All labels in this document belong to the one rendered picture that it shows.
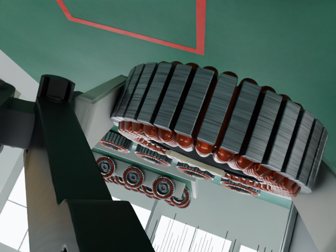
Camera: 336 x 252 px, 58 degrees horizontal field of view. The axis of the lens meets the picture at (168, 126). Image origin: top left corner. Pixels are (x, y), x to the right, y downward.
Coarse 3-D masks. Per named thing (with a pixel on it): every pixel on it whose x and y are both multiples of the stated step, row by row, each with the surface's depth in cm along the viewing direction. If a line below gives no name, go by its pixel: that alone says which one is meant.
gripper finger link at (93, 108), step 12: (108, 84) 15; (120, 84) 16; (84, 96) 12; (96, 96) 12; (108, 96) 14; (84, 108) 12; (96, 108) 12; (108, 108) 15; (84, 120) 12; (96, 120) 13; (108, 120) 16; (84, 132) 12; (96, 132) 14
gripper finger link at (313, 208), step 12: (324, 168) 15; (324, 180) 15; (312, 192) 15; (324, 192) 14; (300, 204) 16; (312, 204) 15; (324, 204) 14; (312, 216) 14; (324, 216) 14; (312, 228) 14; (324, 228) 13; (324, 240) 13
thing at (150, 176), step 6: (96, 156) 158; (120, 162) 156; (120, 168) 155; (114, 174) 155; (120, 174) 154; (150, 174) 152; (156, 174) 152; (132, 180) 152; (150, 180) 151; (174, 180) 150; (150, 186) 150; (162, 186) 150; (168, 186) 150; (180, 186) 149; (174, 192) 148; (180, 192) 148; (180, 198) 162
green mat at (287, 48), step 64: (0, 0) 36; (64, 0) 31; (128, 0) 27; (192, 0) 24; (256, 0) 22; (320, 0) 20; (64, 64) 49; (128, 64) 40; (256, 64) 30; (320, 64) 26
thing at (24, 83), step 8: (0, 56) 58; (0, 64) 63; (8, 64) 61; (16, 64) 59; (0, 72) 70; (8, 72) 67; (16, 72) 65; (24, 72) 62; (8, 80) 74; (16, 80) 72; (24, 80) 69; (32, 80) 66; (16, 88) 80; (24, 88) 77; (32, 88) 73; (32, 96) 82; (176, 160) 98
